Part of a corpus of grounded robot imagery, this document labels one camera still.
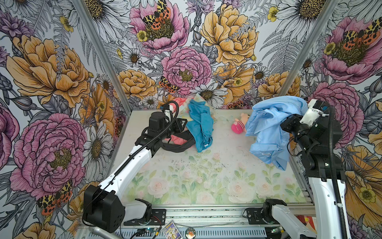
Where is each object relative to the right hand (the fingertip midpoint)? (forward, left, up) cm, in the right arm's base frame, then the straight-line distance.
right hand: (284, 116), depth 62 cm
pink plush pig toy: (+24, +6, -36) cm, 43 cm away
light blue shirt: (-5, +3, -10) cm, 12 cm away
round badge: (-35, +40, -41) cm, 67 cm away
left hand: (+8, +41, -14) cm, 45 cm away
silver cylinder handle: (-34, +79, -38) cm, 94 cm away
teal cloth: (+21, +33, -29) cm, 48 cm away
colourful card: (-34, +49, -39) cm, 71 cm away
